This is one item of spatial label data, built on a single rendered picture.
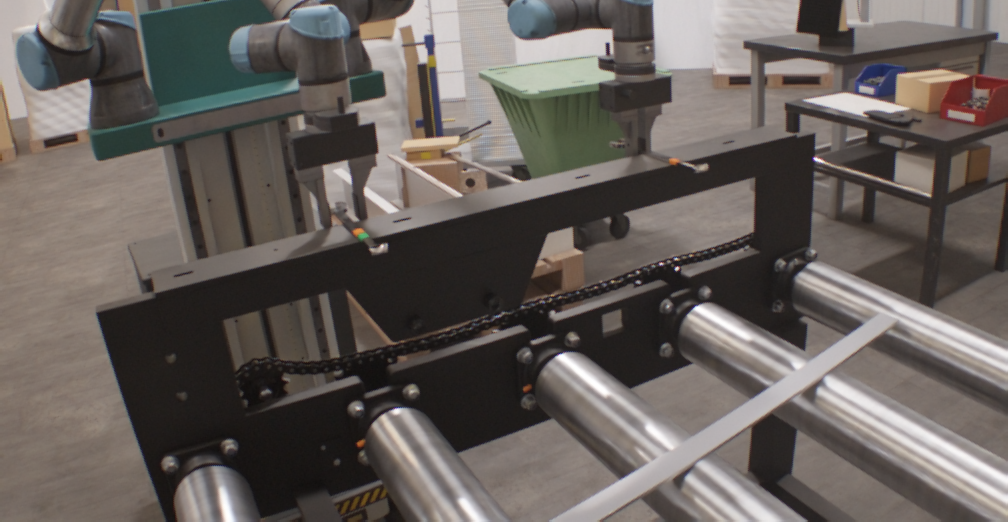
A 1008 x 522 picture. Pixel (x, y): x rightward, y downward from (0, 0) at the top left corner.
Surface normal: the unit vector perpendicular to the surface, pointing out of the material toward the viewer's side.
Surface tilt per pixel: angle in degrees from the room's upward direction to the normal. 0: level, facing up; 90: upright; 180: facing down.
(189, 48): 90
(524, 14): 90
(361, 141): 90
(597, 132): 101
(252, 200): 90
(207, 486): 3
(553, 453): 0
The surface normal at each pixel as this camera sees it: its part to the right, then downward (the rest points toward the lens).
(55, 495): -0.08, -0.93
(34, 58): -0.47, 0.43
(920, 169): -0.83, 0.25
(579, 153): 0.33, 0.48
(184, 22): 0.54, 0.25
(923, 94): -0.96, 0.17
